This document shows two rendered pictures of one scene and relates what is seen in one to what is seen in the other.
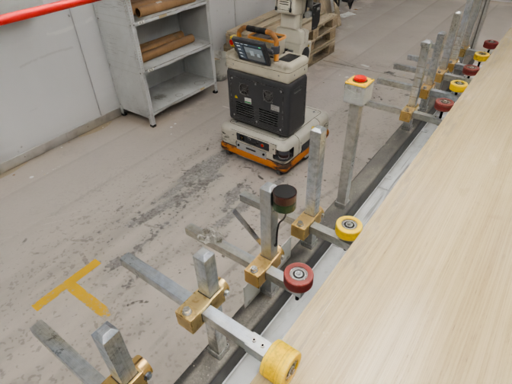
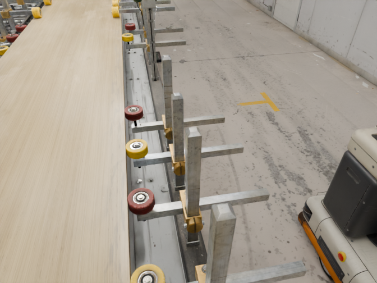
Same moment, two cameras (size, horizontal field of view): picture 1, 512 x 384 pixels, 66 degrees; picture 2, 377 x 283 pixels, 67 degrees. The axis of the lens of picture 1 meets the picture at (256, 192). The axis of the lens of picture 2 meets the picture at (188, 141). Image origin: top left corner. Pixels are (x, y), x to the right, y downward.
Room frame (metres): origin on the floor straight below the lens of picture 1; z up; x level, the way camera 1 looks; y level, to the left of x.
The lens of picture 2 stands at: (2.53, -1.51, 1.56)
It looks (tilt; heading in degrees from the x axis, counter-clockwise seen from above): 38 degrees down; 132
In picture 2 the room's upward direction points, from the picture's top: straight up
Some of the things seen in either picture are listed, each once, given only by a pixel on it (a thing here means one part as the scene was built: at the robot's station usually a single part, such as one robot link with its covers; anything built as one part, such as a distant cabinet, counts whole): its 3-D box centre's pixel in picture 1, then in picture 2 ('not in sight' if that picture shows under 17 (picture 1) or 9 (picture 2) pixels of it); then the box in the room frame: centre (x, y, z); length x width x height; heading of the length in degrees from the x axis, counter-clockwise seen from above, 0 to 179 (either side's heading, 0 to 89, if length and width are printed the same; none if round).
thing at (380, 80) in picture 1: (416, 88); (189, 154); (1.97, -0.88, 0.83); 0.43 x 0.03 x 0.04; 53
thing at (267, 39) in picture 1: (267, 43); not in sight; (2.66, -0.10, 0.87); 0.23 x 0.15 x 0.11; 52
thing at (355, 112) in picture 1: (349, 157); (152, 45); (1.19, -0.34, 0.93); 0.05 x 0.05 x 0.45; 53
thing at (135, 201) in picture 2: (468, 76); (142, 208); (2.05, -1.19, 0.85); 0.08 x 0.08 x 0.11
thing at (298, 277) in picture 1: (298, 286); (130, 31); (0.68, -0.11, 0.85); 0.08 x 0.08 x 0.11
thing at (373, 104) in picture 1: (398, 110); (179, 123); (1.78, -0.73, 0.81); 0.43 x 0.03 x 0.04; 53
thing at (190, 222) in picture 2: (440, 74); (190, 210); (2.16, -1.08, 0.83); 0.14 x 0.06 x 0.05; 143
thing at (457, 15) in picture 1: (446, 56); (192, 196); (2.18, -1.09, 0.92); 0.04 x 0.04 x 0.48; 53
